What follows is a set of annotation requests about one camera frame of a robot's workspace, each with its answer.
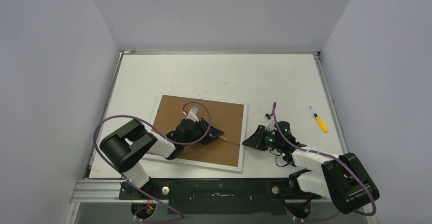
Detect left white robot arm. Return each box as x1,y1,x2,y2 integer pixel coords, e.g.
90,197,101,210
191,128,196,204
99,118,224,199

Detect yellow handled screwdriver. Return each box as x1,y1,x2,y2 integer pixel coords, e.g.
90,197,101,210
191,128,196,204
309,106,328,133

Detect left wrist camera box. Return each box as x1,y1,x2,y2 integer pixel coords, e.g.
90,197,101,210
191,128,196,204
186,107,199,122

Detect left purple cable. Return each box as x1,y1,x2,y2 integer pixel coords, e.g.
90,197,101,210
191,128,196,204
93,101,212,223

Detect white picture frame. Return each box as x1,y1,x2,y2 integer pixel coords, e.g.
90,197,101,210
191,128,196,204
151,94,248,172

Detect purple cable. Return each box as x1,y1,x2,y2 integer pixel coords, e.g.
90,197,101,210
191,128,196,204
93,101,212,223
272,101,377,217

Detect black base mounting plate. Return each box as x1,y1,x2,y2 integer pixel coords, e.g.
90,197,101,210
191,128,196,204
118,178,325,216

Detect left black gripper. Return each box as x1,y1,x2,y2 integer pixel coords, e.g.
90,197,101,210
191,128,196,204
183,119,224,148

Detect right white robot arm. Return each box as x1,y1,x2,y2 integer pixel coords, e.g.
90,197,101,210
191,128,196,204
242,121,380,214

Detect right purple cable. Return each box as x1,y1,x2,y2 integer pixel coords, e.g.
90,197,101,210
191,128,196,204
272,101,377,217

